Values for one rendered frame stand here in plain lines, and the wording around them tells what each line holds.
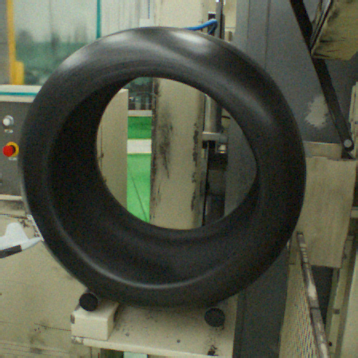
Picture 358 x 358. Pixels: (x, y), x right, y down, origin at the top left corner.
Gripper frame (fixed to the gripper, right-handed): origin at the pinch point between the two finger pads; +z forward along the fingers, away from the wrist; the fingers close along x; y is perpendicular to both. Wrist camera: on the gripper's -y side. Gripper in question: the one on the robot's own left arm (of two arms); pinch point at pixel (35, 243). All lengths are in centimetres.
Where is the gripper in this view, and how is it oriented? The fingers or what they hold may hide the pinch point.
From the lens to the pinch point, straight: 106.1
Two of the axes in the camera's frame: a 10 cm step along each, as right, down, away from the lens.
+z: 8.5, -2.4, 4.8
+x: -4.7, 0.8, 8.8
